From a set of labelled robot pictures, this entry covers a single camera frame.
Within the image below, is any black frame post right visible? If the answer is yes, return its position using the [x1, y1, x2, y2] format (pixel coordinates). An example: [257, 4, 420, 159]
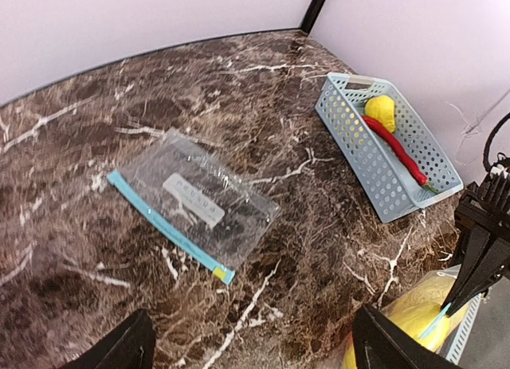
[299, 0, 326, 35]

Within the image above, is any slotted grey cable duct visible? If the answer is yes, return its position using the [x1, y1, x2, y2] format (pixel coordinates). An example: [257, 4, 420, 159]
[438, 294, 482, 365]

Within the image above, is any yellow fruit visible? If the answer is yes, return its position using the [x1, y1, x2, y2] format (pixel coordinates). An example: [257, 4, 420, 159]
[331, 105, 366, 149]

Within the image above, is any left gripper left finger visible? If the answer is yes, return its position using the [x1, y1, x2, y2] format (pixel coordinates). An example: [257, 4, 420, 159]
[61, 308, 155, 369]

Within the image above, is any clear zip bag blue zipper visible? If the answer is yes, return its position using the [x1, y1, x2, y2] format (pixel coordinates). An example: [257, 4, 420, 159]
[340, 265, 461, 368]

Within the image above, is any red chili pepper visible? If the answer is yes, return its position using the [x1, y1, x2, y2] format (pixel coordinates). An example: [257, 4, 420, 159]
[363, 116, 438, 194]

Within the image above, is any light blue plastic basket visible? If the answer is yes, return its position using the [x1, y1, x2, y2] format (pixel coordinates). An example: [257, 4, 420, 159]
[316, 73, 464, 223]

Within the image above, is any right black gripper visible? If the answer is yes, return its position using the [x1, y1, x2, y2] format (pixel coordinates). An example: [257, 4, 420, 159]
[445, 182, 509, 317]

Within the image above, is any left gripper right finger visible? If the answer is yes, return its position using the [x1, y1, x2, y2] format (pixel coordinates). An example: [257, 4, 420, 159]
[352, 306, 459, 369]

